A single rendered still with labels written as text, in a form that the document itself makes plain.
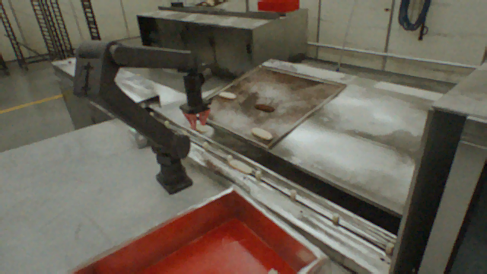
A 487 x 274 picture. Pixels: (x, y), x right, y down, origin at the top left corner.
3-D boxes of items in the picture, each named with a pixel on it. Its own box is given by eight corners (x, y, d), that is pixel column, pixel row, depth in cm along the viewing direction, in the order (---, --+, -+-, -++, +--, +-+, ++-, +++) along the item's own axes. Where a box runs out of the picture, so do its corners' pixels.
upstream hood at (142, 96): (54, 72, 227) (49, 61, 223) (79, 66, 238) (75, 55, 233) (128, 120, 144) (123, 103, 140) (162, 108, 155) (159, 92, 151)
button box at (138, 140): (132, 150, 132) (125, 127, 126) (148, 143, 136) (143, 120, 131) (140, 157, 126) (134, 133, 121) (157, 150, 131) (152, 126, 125)
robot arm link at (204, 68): (173, 55, 103) (195, 57, 100) (190, 48, 112) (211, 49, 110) (179, 90, 109) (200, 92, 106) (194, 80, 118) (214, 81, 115)
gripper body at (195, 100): (179, 110, 111) (175, 90, 108) (202, 102, 117) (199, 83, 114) (189, 115, 107) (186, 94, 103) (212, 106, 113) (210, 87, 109)
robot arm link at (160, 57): (75, 65, 69) (114, 68, 66) (74, 39, 68) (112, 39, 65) (179, 68, 109) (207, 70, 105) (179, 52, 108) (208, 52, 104)
